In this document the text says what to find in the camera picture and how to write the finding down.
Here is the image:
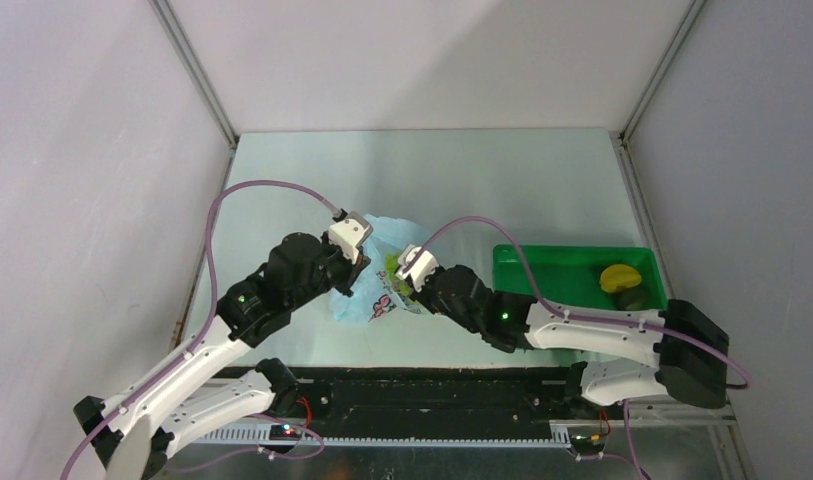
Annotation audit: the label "light blue plastic bag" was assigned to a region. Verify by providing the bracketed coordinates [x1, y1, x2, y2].
[329, 215, 430, 324]

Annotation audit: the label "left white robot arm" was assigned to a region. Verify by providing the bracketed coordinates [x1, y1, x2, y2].
[66, 219, 372, 479]

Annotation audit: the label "aluminium frame post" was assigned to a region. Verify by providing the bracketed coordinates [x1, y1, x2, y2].
[148, 0, 240, 149]
[619, 0, 708, 147]

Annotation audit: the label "green plastic tray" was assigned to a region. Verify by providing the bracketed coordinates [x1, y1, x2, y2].
[522, 245, 668, 311]

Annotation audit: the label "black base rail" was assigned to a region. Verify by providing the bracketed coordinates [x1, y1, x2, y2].
[262, 367, 623, 443]

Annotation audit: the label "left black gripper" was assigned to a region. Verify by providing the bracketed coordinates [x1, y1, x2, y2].
[287, 230, 370, 310]

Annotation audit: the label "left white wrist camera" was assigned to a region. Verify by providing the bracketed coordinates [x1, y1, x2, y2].
[326, 210, 373, 265]

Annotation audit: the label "dark green fake avocado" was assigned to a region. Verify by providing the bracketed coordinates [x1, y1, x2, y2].
[613, 285, 650, 311]

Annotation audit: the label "left aluminium frame post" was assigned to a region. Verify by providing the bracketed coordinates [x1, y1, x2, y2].
[148, 0, 240, 149]

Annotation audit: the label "right aluminium frame post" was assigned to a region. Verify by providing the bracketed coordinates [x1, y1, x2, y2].
[619, 0, 708, 147]

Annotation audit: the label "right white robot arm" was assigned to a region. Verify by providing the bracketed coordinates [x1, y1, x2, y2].
[398, 265, 729, 418]

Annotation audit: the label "green fake grapes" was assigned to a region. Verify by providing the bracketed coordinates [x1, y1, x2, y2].
[383, 254, 423, 314]

